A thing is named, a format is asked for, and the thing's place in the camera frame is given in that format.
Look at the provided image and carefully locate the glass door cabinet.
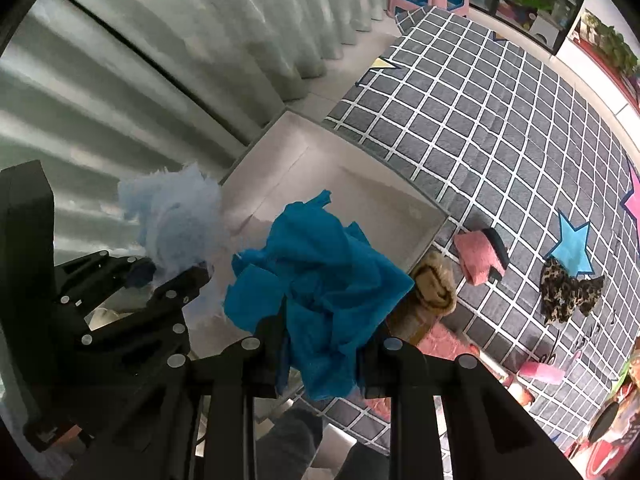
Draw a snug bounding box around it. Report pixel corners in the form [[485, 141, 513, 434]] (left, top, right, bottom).
[[469, 0, 592, 56]]

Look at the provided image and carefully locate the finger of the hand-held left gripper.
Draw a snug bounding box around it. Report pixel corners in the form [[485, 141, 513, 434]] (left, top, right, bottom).
[[81, 264, 214, 367], [54, 251, 157, 312]]

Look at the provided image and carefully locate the beige rolled cloth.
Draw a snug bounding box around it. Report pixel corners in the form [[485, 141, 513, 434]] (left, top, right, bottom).
[[409, 251, 457, 317]]

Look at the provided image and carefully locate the pink patterned tissue box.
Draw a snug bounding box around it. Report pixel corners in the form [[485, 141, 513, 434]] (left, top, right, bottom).
[[414, 321, 483, 363]]

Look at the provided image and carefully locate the pink sponge roll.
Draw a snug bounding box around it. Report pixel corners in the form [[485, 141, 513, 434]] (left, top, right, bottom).
[[516, 361, 565, 387]]

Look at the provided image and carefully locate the grey checked star blanket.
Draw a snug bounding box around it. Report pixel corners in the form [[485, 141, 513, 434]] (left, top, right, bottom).
[[322, 6, 640, 461]]

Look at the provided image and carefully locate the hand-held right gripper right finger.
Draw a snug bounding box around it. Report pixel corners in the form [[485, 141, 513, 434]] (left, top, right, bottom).
[[357, 330, 583, 480]]

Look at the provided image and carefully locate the red round mat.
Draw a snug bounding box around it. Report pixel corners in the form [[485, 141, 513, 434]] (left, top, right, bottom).
[[574, 422, 640, 478]]

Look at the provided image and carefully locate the pink and black cloth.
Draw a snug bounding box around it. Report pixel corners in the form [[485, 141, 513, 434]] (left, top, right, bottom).
[[453, 228, 511, 287]]

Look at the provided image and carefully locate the black round pan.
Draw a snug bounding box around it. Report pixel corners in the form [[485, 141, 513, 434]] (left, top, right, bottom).
[[588, 402, 620, 443]]

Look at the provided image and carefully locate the white sheer curtain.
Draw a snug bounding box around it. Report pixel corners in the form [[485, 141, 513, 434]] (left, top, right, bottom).
[[0, 0, 401, 411]]

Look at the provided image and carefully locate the leopard print scrunchie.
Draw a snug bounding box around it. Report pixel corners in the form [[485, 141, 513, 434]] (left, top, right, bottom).
[[539, 256, 606, 326]]

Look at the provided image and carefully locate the white storage box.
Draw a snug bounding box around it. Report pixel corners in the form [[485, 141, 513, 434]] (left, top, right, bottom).
[[218, 109, 449, 273]]

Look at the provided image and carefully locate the light blue fluffy cloth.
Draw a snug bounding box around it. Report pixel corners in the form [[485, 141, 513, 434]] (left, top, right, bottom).
[[116, 161, 231, 321]]

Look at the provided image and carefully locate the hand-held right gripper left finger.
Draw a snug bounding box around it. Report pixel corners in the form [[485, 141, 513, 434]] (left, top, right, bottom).
[[65, 310, 292, 480]]

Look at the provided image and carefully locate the white floral tissue pack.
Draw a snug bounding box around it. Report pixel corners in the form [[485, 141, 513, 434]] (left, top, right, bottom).
[[499, 371, 537, 407]]

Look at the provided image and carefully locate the teal blue cloth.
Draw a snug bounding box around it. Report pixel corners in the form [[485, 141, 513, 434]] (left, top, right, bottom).
[[223, 189, 416, 402]]

